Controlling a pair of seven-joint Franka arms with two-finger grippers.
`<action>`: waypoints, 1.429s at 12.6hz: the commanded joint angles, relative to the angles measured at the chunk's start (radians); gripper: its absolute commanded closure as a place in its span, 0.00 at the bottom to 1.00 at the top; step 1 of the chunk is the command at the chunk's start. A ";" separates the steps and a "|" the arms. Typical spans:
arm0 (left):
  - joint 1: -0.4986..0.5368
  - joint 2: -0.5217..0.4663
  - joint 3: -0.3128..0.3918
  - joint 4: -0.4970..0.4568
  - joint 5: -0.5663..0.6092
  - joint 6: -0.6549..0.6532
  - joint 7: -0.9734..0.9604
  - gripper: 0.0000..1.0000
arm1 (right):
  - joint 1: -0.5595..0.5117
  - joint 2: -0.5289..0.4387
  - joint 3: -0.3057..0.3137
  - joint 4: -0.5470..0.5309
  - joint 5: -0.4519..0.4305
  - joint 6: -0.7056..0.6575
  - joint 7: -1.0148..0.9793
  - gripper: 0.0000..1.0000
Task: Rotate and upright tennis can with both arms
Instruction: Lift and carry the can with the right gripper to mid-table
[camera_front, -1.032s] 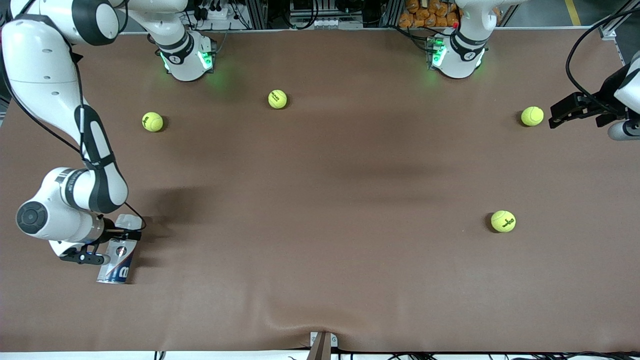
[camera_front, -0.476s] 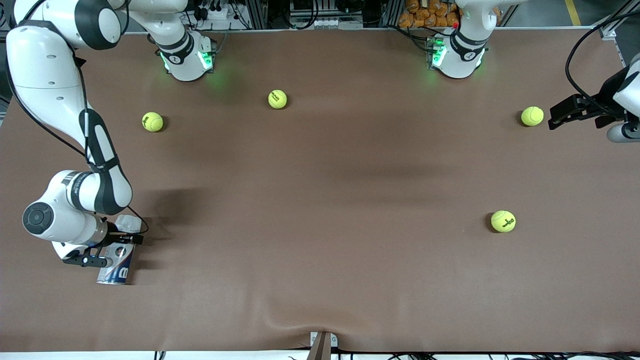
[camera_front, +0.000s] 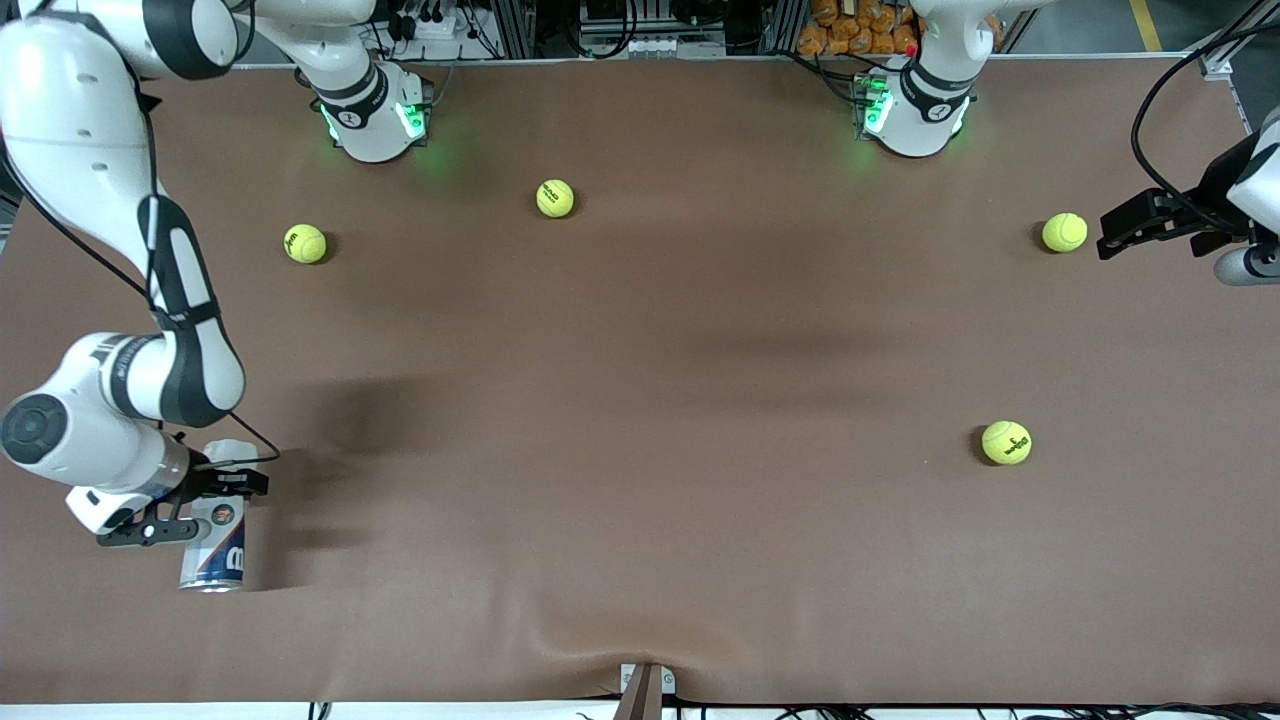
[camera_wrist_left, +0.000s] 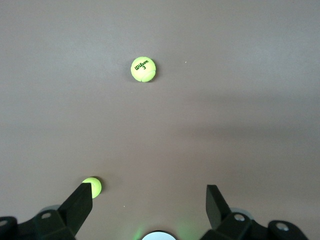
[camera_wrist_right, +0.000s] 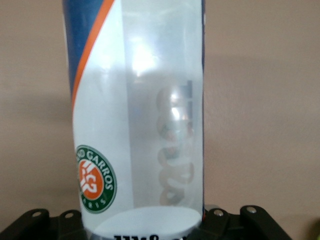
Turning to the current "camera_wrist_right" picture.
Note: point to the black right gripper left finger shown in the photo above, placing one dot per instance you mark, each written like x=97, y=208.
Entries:
x=37, y=227

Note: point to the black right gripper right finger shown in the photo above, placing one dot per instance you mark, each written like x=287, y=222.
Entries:
x=245, y=227

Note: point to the white blue tennis ball can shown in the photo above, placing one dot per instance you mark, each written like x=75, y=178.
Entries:
x=140, y=100

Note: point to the brown table cover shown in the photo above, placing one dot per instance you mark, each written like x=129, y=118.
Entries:
x=262, y=100

